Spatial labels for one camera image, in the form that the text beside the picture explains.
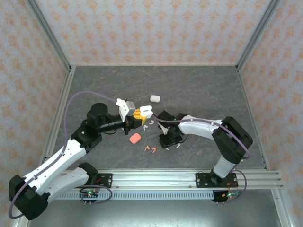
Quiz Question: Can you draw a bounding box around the slotted grey cable duct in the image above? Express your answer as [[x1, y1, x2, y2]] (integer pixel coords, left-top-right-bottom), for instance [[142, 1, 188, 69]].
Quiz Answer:
[[51, 190, 215, 201]]

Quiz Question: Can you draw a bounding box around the controller circuit board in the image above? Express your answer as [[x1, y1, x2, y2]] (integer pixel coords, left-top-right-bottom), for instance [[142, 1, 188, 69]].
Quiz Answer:
[[79, 188, 100, 201], [213, 189, 241, 203]]

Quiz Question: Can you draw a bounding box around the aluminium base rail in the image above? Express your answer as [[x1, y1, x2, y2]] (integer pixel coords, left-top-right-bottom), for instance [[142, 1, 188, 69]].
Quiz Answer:
[[63, 168, 285, 190]]

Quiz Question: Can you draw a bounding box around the right controller circuit board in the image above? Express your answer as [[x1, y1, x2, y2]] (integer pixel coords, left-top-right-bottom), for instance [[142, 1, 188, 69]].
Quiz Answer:
[[213, 189, 241, 203]]

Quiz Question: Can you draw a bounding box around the left controller circuit board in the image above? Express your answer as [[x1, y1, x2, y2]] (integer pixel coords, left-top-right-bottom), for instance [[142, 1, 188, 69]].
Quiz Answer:
[[79, 188, 100, 201]]

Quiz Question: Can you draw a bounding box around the aluminium side rail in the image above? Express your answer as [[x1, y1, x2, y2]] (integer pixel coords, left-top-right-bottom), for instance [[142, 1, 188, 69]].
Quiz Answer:
[[11, 66, 76, 227], [236, 66, 294, 227]]

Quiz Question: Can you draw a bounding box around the pink earbud charging case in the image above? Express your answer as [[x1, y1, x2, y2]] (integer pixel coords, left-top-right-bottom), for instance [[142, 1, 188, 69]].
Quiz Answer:
[[129, 133, 142, 144]]

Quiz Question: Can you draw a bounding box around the aluminium frame post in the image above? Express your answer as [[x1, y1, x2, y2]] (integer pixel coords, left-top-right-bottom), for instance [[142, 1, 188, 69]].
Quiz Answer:
[[236, 0, 284, 71], [25, 0, 73, 71]]

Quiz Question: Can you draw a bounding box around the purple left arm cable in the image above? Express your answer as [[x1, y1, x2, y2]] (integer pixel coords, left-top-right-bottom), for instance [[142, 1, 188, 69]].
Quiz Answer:
[[8, 91, 119, 219]]

